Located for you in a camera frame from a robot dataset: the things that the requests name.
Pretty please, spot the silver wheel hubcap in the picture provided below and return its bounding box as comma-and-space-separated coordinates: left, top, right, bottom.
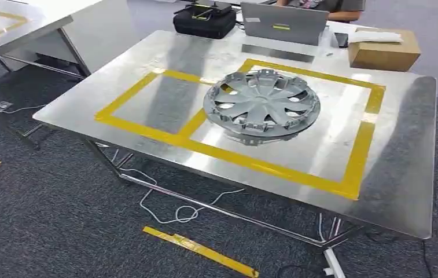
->
203, 69, 322, 147

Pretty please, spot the yellow floor tape strip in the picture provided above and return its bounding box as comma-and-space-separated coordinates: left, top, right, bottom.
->
142, 226, 260, 278

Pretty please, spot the black carry bag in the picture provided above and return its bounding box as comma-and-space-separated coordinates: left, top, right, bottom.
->
172, 1, 237, 40

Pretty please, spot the grey laptop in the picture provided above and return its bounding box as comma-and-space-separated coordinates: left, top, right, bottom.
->
240, 2, 330, 47

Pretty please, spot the person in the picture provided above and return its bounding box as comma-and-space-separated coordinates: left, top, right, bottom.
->
276, 0, 367, 23

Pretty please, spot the brown cardboard box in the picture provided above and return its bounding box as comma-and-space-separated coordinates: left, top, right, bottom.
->
348, 27, 422, 72

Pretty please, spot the white floor cable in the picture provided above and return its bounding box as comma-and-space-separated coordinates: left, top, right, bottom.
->
120, 167, 246, 225

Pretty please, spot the white cable duct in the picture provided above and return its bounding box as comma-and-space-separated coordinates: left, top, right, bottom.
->
323, 247, 347, 278

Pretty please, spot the white cable with adapter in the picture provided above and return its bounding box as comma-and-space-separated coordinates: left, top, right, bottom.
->
0, 98, 47, 115

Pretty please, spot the black floor cable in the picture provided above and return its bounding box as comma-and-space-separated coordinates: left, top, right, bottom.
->
419, 239, 435, 278

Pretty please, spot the yellow tape frame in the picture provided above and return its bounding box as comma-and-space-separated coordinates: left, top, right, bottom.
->
0, 5, 30, 43

